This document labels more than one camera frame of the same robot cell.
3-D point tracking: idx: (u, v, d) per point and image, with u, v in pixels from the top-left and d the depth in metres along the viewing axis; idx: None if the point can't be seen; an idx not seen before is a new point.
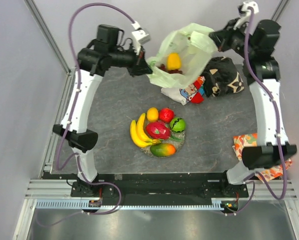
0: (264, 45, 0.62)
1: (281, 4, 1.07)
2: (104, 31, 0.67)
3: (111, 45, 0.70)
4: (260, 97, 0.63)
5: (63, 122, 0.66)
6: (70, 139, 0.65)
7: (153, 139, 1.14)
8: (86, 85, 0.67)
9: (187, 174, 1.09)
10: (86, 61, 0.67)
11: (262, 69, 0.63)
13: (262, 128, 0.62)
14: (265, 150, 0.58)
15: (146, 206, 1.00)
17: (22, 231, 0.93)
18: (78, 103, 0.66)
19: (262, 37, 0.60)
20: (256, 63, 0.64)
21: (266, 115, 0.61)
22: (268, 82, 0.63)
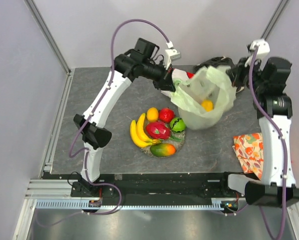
0: (275, 80, 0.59)
1: (281, 4, 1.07)
2: (143, 44, 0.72)
3: (146, 57, 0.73)
4: (269, 133, 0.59)
5: (85, 113, 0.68)
6: (86, 132, 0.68)
7: (153, 139, 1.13)
8: (116, 84, 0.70)
9: (187, 174, 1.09)
10: (120, 66, 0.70)
11: (273, 105, 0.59)
13: (267, 166, 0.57)
14: (269, 191, 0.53)
15: (146, 206, 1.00)
17: (22, 231, 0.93)
18: (104, 99, 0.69)
19: (272, 72, 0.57)
20: (266, 96, 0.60)
21: (273, 155, 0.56)
22: (278, 118, 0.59)
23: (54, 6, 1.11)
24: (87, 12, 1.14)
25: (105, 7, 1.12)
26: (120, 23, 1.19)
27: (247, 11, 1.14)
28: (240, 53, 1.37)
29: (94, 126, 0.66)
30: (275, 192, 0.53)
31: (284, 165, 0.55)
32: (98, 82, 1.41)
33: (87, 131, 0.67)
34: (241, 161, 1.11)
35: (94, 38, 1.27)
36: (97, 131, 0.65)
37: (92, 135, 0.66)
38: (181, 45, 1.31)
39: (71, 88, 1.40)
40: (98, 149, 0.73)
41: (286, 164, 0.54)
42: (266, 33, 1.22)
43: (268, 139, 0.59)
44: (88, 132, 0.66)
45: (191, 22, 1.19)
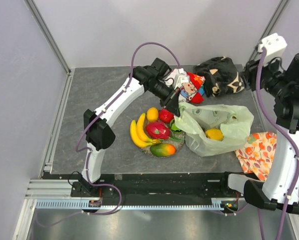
0: None
1: (282, 3, 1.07)
2: (159, 62, 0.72)
3: (160, 74, 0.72)
4: (284, 149, 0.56)
5: (97, 109, 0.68)
6: (93, 128, 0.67)
7: (153, 139, 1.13)
8: (132, 88, 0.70)
9: (187, 174, 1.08)
10: (137, 77, 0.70)
11: None
13: (273, 180, 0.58)
14: (268, 206, 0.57)
15: (146, 206, 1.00)
17: (22, 231, 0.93)
18: (119, 99, 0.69)
19: None
20: (293, 103, 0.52)
21: (283, 174, 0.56)
22: None
23: (54, 6, 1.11)
24: (87, 12, 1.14)
25: (104, 7, 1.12)
26: (121, 23, 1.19)
27: (247, 11, 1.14)
28: (240, 53, 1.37)
29: (104, 122, 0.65)
30: (274, 206, 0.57)
31: (291, 184, 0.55)
32: (98, 82, 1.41)
33: (94, 127, 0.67)
34: (242, 161, 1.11)
35: (94, 38, 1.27)
36: (106, 128, 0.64)
37: (100, 133, 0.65)
38: (181, 45, 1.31)
39: (71, 88, 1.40)
40: (101, 150, 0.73)
41: (293, 185, 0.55)
42: (266, 33, 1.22)
43: (281, 157, 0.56)
44: (97, 128, 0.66)
45: (191, 22, 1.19)
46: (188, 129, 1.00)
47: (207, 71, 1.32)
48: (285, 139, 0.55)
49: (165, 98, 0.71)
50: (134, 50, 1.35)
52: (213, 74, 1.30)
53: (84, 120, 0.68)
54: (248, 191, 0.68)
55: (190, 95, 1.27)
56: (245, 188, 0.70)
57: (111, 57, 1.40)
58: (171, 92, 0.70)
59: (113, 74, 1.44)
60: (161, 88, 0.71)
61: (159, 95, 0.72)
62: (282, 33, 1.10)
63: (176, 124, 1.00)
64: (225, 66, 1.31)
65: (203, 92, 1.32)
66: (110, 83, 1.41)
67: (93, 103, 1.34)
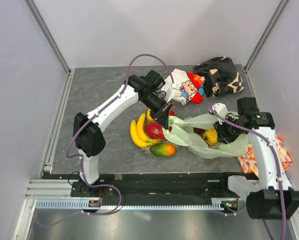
0: (248, 105, 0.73)
1: (282, 3, 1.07)
2: (155, 74, 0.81)
3: (154, 85, 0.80)
4: (258, 143, 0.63)
5: (90, 113, 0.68)
6: (84, 133, 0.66)
7: (153, 139, 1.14)
8: (127, 95, 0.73)
9: (187, 174, 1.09)
10: (132, 85, 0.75)
11: (256, 119, 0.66)
13: (262, 173, 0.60)
14: (268, 195, 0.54)
15: (146, 206, 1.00)
17: (22, 231, 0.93)
18: (113, 104, 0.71)
19: (241, 101, 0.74)
20: (249, 113, 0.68)
21: (266, 161, 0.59)
22: (263, 129, 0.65)
23: (54, 6, 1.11)
24: (87, 13, 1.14)
25: (104, 7, 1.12)
26: (121, 23, 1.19)
27: (247, 11, 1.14)
28: (240, 53, 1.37)
29: (96, 126, 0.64)
30: (274, 195, 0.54)
31: (277, 170, 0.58)
32: (98, 82, 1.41)
33: (85, 132, 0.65)
34: (241, 161, 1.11)
35: (94, 38, 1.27)
36: (97, 133, 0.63)
37: (90, 137, 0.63)
38: (180, 45, 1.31)
39: (71, 88, 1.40)
40: (92, 157, 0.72)
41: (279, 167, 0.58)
42: (266, 33, 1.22)
43: (259, 151, 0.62)
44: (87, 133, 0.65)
45: (191, 22, 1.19)
46: (179, 142, 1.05)
47: (207, 70, 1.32)
48: (254, 135, 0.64)
49: (157, 110, 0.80)
50: (134, 50, 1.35)
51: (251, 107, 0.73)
52: (213, 74, 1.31)
53: (75, 124, 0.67)
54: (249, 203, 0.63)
55: (191, 95, 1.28)
56: (247, 205, 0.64)
57: (111, 57, 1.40)
58: (163, 105, 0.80)
59: (113, 74, 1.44)
60: (154, 100, 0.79)
61: (151, 106, 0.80)
62: (282, 32, 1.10)
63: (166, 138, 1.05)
64: (225, 66, 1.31)
65: (203, 92, 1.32)
66: (110, 83, 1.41)
67: (93, 103, 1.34)
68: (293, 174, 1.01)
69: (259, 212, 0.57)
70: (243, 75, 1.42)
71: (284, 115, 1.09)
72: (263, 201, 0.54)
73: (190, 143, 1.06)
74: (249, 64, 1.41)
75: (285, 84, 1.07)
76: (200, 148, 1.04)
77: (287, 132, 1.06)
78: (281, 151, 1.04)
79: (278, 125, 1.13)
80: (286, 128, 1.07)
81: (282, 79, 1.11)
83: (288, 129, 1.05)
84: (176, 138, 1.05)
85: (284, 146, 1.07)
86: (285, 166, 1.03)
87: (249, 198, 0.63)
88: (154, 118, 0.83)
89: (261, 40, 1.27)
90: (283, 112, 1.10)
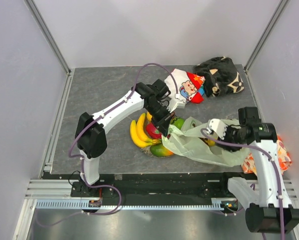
0: (249, 116, 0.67)
1: (282, 3, 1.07)
2: (161, 83, 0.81)
3: (159, 94, 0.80)
4: (259, 158, 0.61)
5: (96, 114, 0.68)
6: (87, 134, 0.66)
7: (153, 139, 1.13)
8: (133, 100, 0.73)
9: (187, 174, 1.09)
10: (139, 92, 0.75)
11: (258, 131, 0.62)
13: (262, 189, 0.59)
14: (268, 214, 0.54)
15: (146, 206, 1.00)
17: (22, 231, 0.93)
18: (118, 108, 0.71)
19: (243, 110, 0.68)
20: (251, 124, 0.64)
21: (267, 178, 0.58)
22: (264, 143, 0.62)
23: (54, 6, 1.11)
24: (87, 13, 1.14)
25: (104, 7, 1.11)
26: (121, 23, 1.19)
27: (247, 11, 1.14)
28: (240, 53, 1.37)
29: (100, 127, 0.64)
30: (274, 213, 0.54)
31: (278, 186, 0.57)
32: (98, 82, 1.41)
33: (88, 133, 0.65)
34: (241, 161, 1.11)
35: (94, 38, 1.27)
36: (100, 134, 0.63)
37: (93, 137, 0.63)
38: (180, 45, 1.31)
39: (71, 88, 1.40)
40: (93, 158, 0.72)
41: (280, 184, 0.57)
42: (266, 33, 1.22)
43: (260, 167, 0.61)
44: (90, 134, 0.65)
45: (191, 22, 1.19)
46: (175, 151, 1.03)
47: (207, 70, 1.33)
48: (256, 150, 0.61)
49: (160, 118, 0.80)
50: (133, 50, 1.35)
51: (253, 117, 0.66)
52: (213, 74, 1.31)
53: (79, 124, 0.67)
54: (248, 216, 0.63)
55: (191, 95, 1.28)
56: (246, 216, 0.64)
57: (111, 57, 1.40)
58: (166, 114, 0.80)
59: (113, 74, 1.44)
60: (158, 109, 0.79)
61: (154, 115, 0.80)
62: (282, 32, 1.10)
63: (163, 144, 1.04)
64: (225, 66, 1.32)
65: (203, 92, 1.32)
66: (110, 83, 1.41)
67: (93, 103, 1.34)
68: (293, 174, 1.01)
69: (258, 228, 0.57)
70: (243, 75, 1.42)
71: (284, 115, 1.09)
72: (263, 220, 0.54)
73: (186, 153, 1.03)
74: (249, 64, 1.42)
75: (285, 84, 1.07)
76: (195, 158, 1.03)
77: (287, 132, 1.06)
78: (281, 151, 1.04)
79: (278, 125, 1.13)
80: (286, 128, 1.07)
81: (281, 79, 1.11)
83: (288, 129, 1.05)
84: (173, 146, 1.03)
85: (284, 146, 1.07)
86: (285, 166, 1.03)
87: (248, 211, 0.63)
88: (156, 126, 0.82)
89: (261, 40, 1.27)
90: (284, 113, 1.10)
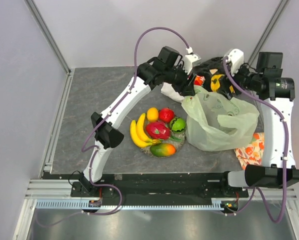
0: (270, 63, 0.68)
1: (281, 4, 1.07)
2: (166, 53, 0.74)
3: (168, 65, 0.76)
4: (270, 116, 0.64)
5: (104, 112, 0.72)
6: (99, 130, 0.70)
7: (153, 139, 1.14)
8: (137, 89, 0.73)
9: (187, 174, 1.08)
10: (142, 77, 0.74)
11: (275, 87, 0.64)
13: (268, 147, 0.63)
14: (269, 173, 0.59)
15: (146, 206, 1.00)
17: (22, 231, 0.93)
18: (124, 101, 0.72)
19: (266, 55, 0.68)
20: (268, 79, 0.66)
21: (275, 138, 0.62)
22: (279, 101, 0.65)
23: (54, 6, 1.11)
24: (86, 13, 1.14)
25: (104, 7, 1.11)
26: (120, 22, 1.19)
27: (246, 11, 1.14)
28: None
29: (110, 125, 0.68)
30: (275, 173, 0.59)
31: (284, 148, 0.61)
32: (98, 82, 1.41)
33: (100, 130, 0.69)
34: (242, 161, 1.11)
35: (93, 38, 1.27)
36: (111, 130, 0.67)
37: (106, 133, 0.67)
38: (181, 45, 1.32)
39: (71, 88, 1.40)
40: (108, 150, 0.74)
41: (287, 147, 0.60)
42: (266, 33, 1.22)
43: (271, 123, 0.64)
44: (102, 130, 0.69)
45: (191, 22, 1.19)
46: (190, 113, 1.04)
47: (207, 71, 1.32)
48: (268, 107, 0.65)
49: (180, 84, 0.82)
50: (133, 50, 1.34)
51: (274, 67, 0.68)
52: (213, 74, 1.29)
53: (92, 123, 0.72)
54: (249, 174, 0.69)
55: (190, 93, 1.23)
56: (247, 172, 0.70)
57: (111, 57, 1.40)
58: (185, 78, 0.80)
59: (113, 74, 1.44)
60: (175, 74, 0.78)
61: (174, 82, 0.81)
62: (282, 33, 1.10)
63: (182, 103, 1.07)
64: None
65: None
66: (110, 82, 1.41)
67: (93, 103, 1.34)
68: None
69: (258, 181, 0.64)
70: None
71: None
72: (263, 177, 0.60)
73: (201, 120, 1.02)
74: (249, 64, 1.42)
75: None
76: (206, 126, 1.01)
77: None
78: None
79: None
80: None
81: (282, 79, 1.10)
83: None
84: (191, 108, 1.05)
85: None
86: None
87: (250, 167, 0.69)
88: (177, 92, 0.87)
89: (261, 40, 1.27)
90: None
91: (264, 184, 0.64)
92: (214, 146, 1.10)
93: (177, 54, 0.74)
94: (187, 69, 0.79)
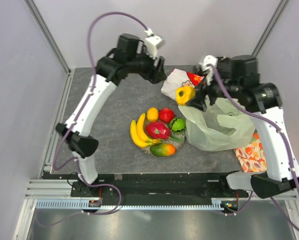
0: (248, 72, 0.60)
1: (281, 4, 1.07)
2: (123, 42, 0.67)
3: (130, 55, 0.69)
4: (266, 129, 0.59)
5: (68, 121, 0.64)
6: (67, 141, 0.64)
7: (153, 139, 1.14)
8: (99, 89, 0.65)
9: (187, 174, 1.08)
10: (102, 75, 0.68)
11: (261, 98, 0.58)
13: (272, 161, 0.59)
14: (283, 189, 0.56)
15: (146, 206, 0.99)
17: (22, 231, 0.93)
18: (88, 105, 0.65)
19: (242, 64, 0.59)
20: (252, 90, 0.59)
21: (278, 151, 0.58)
22: (270, 110, 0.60)
23: (54, 7, 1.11)
24: (86, 13, 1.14)
25: (104, 7, 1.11)
26: (120, 22, 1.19)
27: (246, 11, 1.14)
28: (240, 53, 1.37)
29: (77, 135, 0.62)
30: (289, 185, 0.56)
31: (289, 159, 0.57)
32: None
33: (68, 141, 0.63)
34: (241, 161, 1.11)
35: (93, 38, 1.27)
36: (80, 141, 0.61)
37: (76, 145, 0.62)
38: (180, 45, 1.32)
39: (71, 88, 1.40)
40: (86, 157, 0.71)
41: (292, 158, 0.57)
42: (266, 32, 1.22)
43: (267, 136, 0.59)
44: (71, 142, 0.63)
45: (190, 22, 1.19)
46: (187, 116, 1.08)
47: None
48: (261, 120, 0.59)
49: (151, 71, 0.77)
50: None
51: (252, 73, 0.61)
52: None
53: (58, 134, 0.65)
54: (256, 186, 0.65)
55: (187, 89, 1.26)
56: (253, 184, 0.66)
57: None
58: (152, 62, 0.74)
59: None
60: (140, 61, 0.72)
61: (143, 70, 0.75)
62: (282, 33, 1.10)
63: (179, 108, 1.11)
64: None
65: None
66: None
67: None
68: None
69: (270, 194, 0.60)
70: None
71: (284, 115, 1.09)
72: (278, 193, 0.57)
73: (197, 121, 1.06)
74: None
75: (285, 84, 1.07)
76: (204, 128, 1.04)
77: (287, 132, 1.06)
78: None
79: None
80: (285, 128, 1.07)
81: (282, 79, 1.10)
83: (288, 129, 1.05)
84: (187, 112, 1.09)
85: None
86: None
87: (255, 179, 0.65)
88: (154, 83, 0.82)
89: (261, 39, 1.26)
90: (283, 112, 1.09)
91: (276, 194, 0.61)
92: (214, 146, 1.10)
93: (136, 41, 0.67)
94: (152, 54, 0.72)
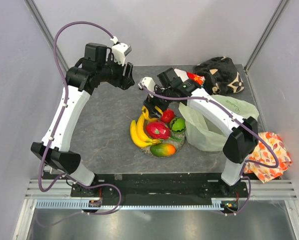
0: (170, 79, 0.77)
1: (281, 4, 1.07)
2: (92, 50, 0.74)
3: (99, 62, 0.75)
4: (199, 105, 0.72)
5: (45, 139, 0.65)
6: (47, 160, 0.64)
7: (153, 139, 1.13)
8: (73, 100, 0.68)
9: (187, 174, 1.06)
10: (73, 84, 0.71)
11: (184, 89, 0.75)
13: (219, 122, 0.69)
14: (237, 136, 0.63)
15: (146, 206, 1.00)
17: (22, 231, 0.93)
18: (64, 118, 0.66)
19: (163, 76, 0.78)
20: (176, 87, 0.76)
21: (216, 113, 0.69)
22: (197, 93, 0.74)
23: (54, 7, 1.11)
24: (86, 13, 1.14)
25: (104, 7, 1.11)
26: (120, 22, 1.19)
27: (246, 11, 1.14)
28: (240, 53, 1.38)
29: (57, 150, 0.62)
30: (239, 131, 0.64)
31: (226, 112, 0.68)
32: None
33: (48, 160, 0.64)
34: None
35: (93, 38, 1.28)
36: (61, 156, 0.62)
37: (57, 161, 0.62)
38: (180, 45, 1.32)
39: None
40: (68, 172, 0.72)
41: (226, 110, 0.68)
42: (266, 32, 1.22)
43: (202, 108, 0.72)
44: (51, 159, 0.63)
45: (191, 22, 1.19)
46: (187, 118, 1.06)
47: (207, 71, 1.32)
48: (191, 101, 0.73)
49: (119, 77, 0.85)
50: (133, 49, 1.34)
51: (174, 78, 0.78)
52: (213, 74, 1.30)
53: (36, 155, 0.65)
54: (229, 154, 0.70)
55: None
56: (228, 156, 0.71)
57: None
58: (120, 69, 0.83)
59: None
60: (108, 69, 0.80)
61: (112, 77, 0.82)
62: (282, 32, 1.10)
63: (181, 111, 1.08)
64: (225, 66, 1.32)
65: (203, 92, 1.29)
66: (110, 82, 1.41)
67: (93, 103, 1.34)
68: (292, 174, 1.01)
69: (240, 152, 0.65)
70: (243, 75, 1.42)
71: (284, 115, 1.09)
72: (236, 142, 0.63)
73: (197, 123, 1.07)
74: (249, 63, 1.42)
75: (285, 84, 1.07)
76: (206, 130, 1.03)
77: (287, 132, 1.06)
78: (281, 151, 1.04)
79: (278, 125, 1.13)
80: (286, 128, 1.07)
81: (282, 79, 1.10)
83: (288, 129, 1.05)
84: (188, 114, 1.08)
85: (284, 146, 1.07)
86: (285, 166, 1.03)
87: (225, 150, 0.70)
88: (123, 88, 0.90)
89: (261, 39, 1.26)
90: (283, 112, 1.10)
91: (245, 149, 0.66)
92: (214, 147, 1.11)
93: (104, 48, 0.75)
94: (121, 60, 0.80)
